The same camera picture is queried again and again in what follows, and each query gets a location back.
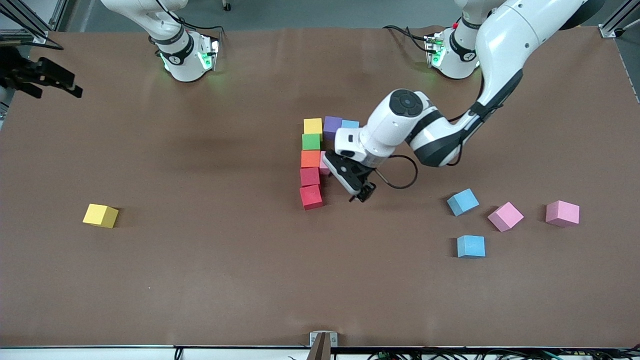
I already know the purple foam cube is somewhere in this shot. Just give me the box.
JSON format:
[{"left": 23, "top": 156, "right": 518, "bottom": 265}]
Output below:
[{"left": 323, "top": 116, "right": 344, "bottom": 142}]

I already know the brown table mat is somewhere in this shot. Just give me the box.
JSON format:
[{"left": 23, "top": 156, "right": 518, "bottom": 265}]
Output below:
[{"left": 0, "top": 25, "right": 640, "bottom": 349}]

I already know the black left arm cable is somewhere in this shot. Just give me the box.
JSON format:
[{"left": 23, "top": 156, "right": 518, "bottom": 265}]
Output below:
[{"left": 372, "top": 70, "right": 501, "bottom": 191}]

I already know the aluminium frame profile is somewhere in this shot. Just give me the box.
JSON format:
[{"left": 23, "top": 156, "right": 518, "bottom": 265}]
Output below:
[
  {"left": 0, "top": 0, "right": 69, "bottom": 38},
  {"left": 599, "top": 0, "right": 640, "bottom": 39}
]

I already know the black base cable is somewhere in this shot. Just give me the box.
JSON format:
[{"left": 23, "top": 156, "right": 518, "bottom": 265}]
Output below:
[{"left": 382, "top": 25, "right": 432, "bottom": 54}]

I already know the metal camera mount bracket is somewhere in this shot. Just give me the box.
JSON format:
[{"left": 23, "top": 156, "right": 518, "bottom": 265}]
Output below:
[{"left": 306, "top": 331, "right": 339, "bottom": 360}]

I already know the black cable bundle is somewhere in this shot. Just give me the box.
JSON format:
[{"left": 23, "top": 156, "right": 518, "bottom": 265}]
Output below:
[{"left": 367, "top": 349, "right": 640, "bottom": 360}]

